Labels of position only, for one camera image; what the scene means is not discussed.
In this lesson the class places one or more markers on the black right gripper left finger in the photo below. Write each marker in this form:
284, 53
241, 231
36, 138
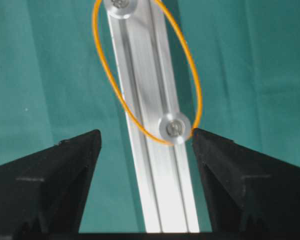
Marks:
46, 192

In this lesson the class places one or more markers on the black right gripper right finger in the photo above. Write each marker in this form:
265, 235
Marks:
249, 194

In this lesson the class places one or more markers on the orange rubber band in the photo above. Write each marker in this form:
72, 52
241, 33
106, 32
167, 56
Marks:
118, 93

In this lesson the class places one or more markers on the lower metal pulley shaft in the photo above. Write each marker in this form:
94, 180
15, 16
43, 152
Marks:
174, 128

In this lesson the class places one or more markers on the metal pulley shaft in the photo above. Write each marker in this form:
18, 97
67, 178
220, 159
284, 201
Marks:
174, 128
120, 9

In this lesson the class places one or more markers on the upper metal pulley shaft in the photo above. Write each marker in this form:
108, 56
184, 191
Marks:
120, 9

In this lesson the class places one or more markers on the silver aluminium extrusion post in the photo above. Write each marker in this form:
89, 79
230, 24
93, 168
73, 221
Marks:
147, 81

